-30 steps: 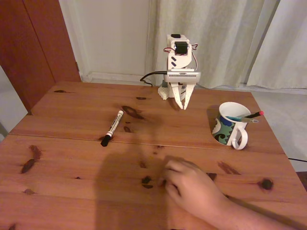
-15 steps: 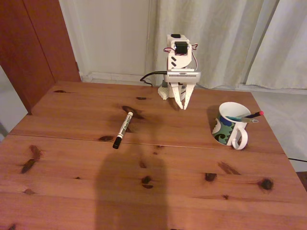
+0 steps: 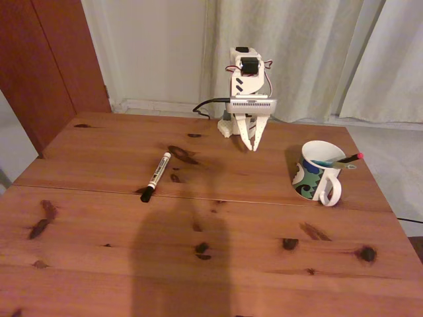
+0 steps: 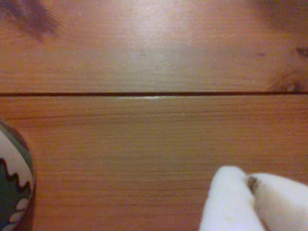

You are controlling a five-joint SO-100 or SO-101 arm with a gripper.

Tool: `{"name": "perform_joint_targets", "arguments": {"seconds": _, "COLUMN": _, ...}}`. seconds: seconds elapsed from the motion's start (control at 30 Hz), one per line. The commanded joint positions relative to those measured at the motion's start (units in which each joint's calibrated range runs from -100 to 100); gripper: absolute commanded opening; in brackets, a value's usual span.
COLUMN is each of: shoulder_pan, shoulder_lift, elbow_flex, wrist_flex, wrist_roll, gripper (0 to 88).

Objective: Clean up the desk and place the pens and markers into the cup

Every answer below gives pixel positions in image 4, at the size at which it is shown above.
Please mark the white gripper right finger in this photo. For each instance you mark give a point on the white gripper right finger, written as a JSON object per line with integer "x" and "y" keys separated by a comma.
{"x": 284, "y": 204}

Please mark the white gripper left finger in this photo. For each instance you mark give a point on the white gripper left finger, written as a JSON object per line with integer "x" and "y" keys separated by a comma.
{"x": 226, "y": 204}

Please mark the white mug with green pattern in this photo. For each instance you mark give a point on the white mug with green pattern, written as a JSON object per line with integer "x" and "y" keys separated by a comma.
{"x": 12, "y": 178}

